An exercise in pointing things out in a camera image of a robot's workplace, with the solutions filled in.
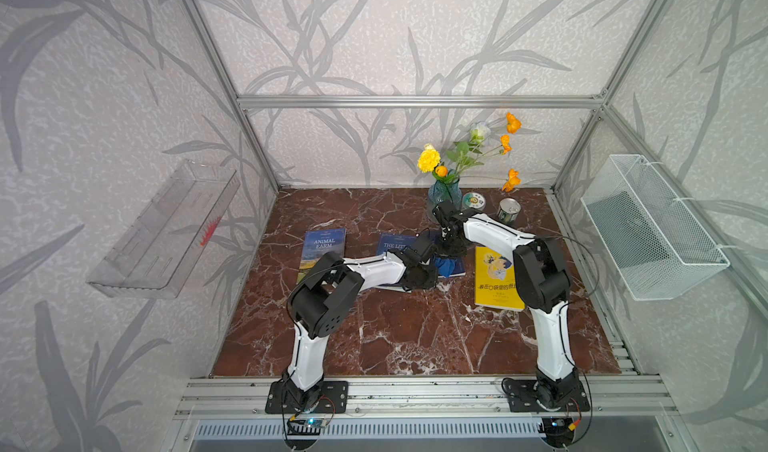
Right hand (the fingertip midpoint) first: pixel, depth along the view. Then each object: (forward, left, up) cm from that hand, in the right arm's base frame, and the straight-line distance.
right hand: (440, 253), depth 99 cm
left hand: (-10, +3, -1) cm, 11 cm away
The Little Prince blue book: (+4, +18, 0) cm, 19 cm away
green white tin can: (+17, -13, +7) cm, 23 cm away
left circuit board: (-47, +35, -3) cm, 59 cm away
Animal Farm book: (+4, +43, 0) cm, 43 cm away
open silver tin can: (+16, -26, +3) cm, 31 cm away
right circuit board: (-48, -25, -5) cm, 54 cm away
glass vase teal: (+11, -1, +19) cm, 22 cm away
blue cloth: (-7, -1, +4) cm, 8 cm away
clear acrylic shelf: (-17, +68, +29) cm, 76 cm away
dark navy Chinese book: (-5, -6, 0) cm, 8 cm away
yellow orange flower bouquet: (+21, -7, +25) cm, 33 cm away
